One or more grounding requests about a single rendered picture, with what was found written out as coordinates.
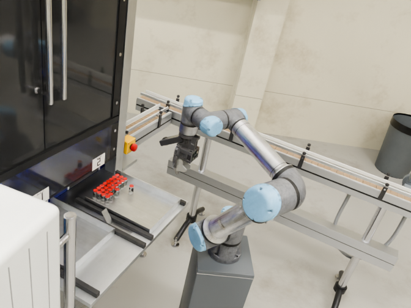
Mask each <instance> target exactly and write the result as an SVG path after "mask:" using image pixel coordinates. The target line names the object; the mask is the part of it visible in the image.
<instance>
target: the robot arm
mask: <svg viewBox="0 0 411 308"><path fill-rule="evenodd" d="M182 106H183V108H182V115H181V119H180V126H179V134H177V135H174V136H169V137H164V138H163V139H162V140H160V141H159V143H160V145H161V146H164V145H169V144H175V143H177V146H176V147H175V150H174V156H173V159H172V166H173V168H174V171H175V173H176V175H178V174H179V172H186V171H187V169H190V167H191V166H190V165H189V164H191V162H192V161H194V160H195V159H196V158H197V157H198V154H199V148H200V147H199V146H197V145H198V140H200V137H201V136H199V135H197V132H198V129H200V130H201V131H202V132H203V133H204V134H206V135H208V136H210V137H215V136H216V135H218V134H220V132H221V131H222V130H225V129H229V130H230V131H231V132H232V134H233V135H234V136H235V137H236V138H237V139H238V140H239V141H240V143H241V144H242V145H243V146H244V147H245V148H246V149H247V150H248V152H249V153H250V154H251V155H252V157H253V158H254V159H255V160H256V161H257V162H258V163H259V164H260V166H261V167H262V168H263V169H264V170H265V171H266V173H268V175H269V176H270V177H271V178H272V179H271V181H268V182H265V183H260V184H257V185H254V186H252V187H251V188H249V189H248V190H247V191H246V192H245V194H244V196H243V199H242V201H241V202H239V203H237V204H236V205H234V206H225V207H223V209H222V210H221V213H220V214H218V215H215V214H213V215H210V216H208V217H206V218H205V219H203V220H201V221H199V222H194V223H193V224H191V225H190V226H189V228H188V236H189V239H190V241H191V244H192V245H193V247H194V248H195V249H196V250H197V251H199V252H202V251H206V250H207V249H208V252H209V255H210V256H211V258H213V259H214V260H216V261H217V262H219V263H223V264H233V263H235V262H237V261H238V260H239V259H240V256H241V254H242V247H241V240H242V237H243V233H244V231H245V227H246V226H248V225H250V224H252V223H256V224H262V223H265V222H267V221H269V220H271V219H273V218H275V217H278V216H280V215H283V214H285V213H288V212H290V211H292V210H295V209H297V208H298V207H299V206H301V205H302V203H303V202H304V200H305V197H306V186H305V182H304V181H303V179H302V176H301V175H300V174H299V172H298V171H297V170H296V168H295V167H294V166H293V165H291V164H287V163H286V162H285V161H284V160H283V159H282V157H280V156H279V154H277V153H276V152H275V150H274V149H273V148H272V147H271V146H270V145H269V144H268V143H267V141H266V140H265V139H264V138H263V137H262V136H261V135H260V134H259V133H258V132H257V131H256V130H255V129H254V128H253V127H252V125H251V124H250V123H249V122H248V115H247V114H246V111H245V110H244V109H242V108H231V109H225V110H220V111H212V112H209V111H208V110H206V109H205V108H203V107H202V106H203V99H202V98H201V97H199V96H196V95H188V96H186V97H185V99H184V102H183V105H182Z"/></svg>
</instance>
